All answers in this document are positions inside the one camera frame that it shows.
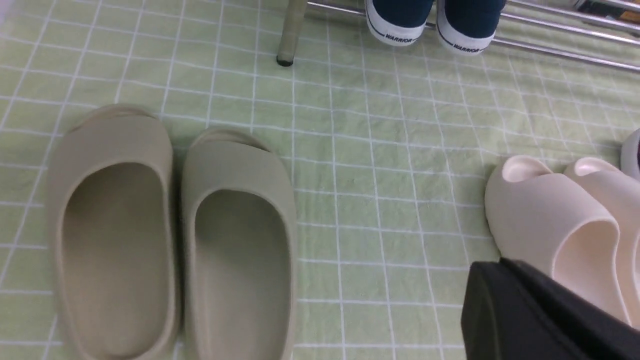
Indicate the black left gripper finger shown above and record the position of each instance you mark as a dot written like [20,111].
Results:
[512,311]

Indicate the navy canvas shoe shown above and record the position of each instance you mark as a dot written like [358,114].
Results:
[467,27]
[397,23]

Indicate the silver metal shoe rack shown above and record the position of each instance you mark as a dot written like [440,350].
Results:
[560,22]

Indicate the cream foam slide left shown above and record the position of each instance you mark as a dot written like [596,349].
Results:
[551,222]

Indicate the cream foam slide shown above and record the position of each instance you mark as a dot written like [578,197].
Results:
[620,195]
[551,222]

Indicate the cream foam slide right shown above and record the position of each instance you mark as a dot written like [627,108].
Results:
[620,195]

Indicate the green checked tablecloth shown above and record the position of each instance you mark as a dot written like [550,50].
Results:
[389,149]

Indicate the tan foam slide right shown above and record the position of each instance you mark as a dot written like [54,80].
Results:
[239,226]

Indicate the tan foam slide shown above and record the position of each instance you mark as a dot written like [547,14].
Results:
[239,226]
[110,224]

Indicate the tan foam slide left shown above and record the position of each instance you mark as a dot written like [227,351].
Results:
[110,224]

